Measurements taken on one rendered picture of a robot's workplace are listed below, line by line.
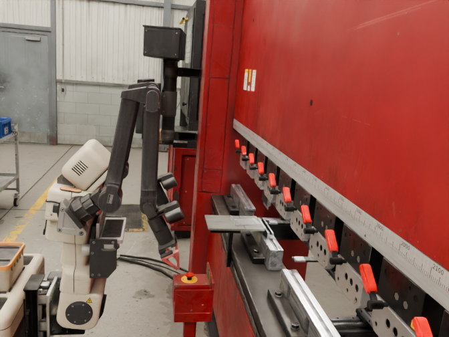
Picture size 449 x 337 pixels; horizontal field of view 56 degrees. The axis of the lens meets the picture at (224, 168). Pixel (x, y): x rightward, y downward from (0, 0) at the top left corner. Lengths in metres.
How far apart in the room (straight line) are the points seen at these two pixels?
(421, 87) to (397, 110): 0.08
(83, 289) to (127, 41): 7.32
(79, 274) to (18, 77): 7.52
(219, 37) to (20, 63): 6.67
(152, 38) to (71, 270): 1.66
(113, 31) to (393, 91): 8.06
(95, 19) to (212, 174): 6.39
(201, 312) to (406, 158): 1.21
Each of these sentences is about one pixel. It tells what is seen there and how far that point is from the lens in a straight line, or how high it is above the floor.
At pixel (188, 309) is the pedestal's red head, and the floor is 0.72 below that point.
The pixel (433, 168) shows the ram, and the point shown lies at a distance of 0.83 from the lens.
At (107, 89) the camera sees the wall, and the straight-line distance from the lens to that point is 8.81.
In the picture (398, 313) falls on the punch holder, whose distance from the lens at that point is 0.94.
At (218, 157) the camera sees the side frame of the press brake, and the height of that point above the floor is 1.14.
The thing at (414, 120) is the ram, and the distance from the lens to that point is 0.89.
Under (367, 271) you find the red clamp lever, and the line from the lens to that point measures 0.97.
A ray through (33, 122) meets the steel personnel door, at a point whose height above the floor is 0.42.
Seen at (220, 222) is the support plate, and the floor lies 1.00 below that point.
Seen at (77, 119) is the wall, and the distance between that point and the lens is 8.95.
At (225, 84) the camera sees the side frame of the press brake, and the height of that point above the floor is 1.61.
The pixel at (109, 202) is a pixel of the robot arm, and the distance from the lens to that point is 1.47.
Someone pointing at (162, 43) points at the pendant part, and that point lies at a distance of 2.88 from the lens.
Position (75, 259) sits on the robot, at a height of 0.93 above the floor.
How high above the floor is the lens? 1.69
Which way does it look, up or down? 13 degrees down
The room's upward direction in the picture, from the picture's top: 5 degrees clockwise
